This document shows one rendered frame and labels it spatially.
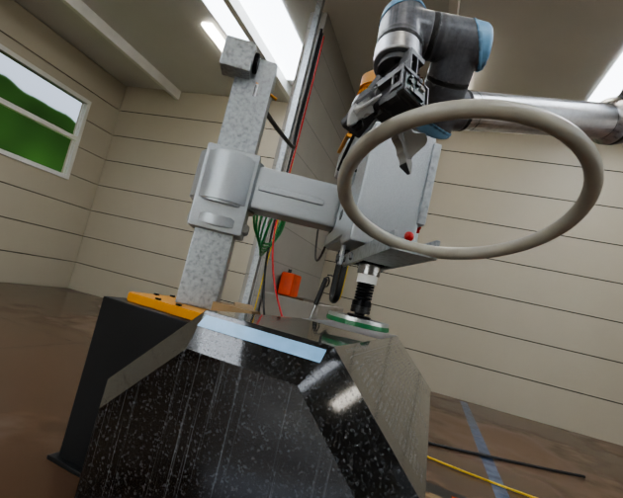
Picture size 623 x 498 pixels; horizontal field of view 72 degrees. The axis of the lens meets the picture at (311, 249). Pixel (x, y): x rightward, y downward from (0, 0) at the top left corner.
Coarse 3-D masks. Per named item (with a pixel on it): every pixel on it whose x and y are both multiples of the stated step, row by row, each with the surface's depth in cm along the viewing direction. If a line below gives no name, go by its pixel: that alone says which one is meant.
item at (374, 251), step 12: (372, 240) 127; (360, 252) 141; (372, 252) 123; (384, 252) 112; (396, 252) 109; (408, 252) 105; (348, 264) 160; (384, 264) 137; (396, 264) 131; (408, 264) 124
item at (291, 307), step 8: (272, 296) 443; (280, 296) 441; (272, 304) 442; (280, 304) 440; (288, 304) 438; (296, 304) 435; (304, 304) 433; (312, 304) 431; (320, 304) 446; (328, 304) 552; (272, 312) 441; (288, 312) 436; (296, 312) 434; (304, 312) 432; (320, 312) 441
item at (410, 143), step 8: (400, 136) 76; (408, 136) 76; (416, 136) 75; (424, 136) 74; (400, 144) 76; (408, 144) 76; (416, 144) 75; (424, 144) 74; (400, 152) 76; (408, 152) 76; (416, 152) 75; (400, 160) 76; (408, 160) 76; (400, 168) 76; (408, 168) 75
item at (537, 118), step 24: (408, 120) 69; (432, 120) 68; (504, 120) 65; (528, 120) 65; (552, 120) 65; (360, 144) 76; (576, 144) 67; (600, 168) 71; (600, 192) 76; (360, 216) 97; (576, 216) 83; (384, 240) 103; (408, 240) 106; (528, 240) 94
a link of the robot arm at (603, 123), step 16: (432, 80) 88; (432, 96) 89; (448, 96) 87; (464, 96) 89; (480, 96) 92; (496, 96) 94; (512, 96) 95; (528, 96) 98; (560, 112) 98; (576, 112) 99; (592, 112) 101; (608, 112) 102; (416, 128) 94; (432, 128) 92; (448, 128) 92; (464, 128) 94; (480, 128) 95; (496, 128) 96; (512, 128) 97; (528, 128) 98; (592, 128) 102; (608, 128) 104; (608, 144) 108
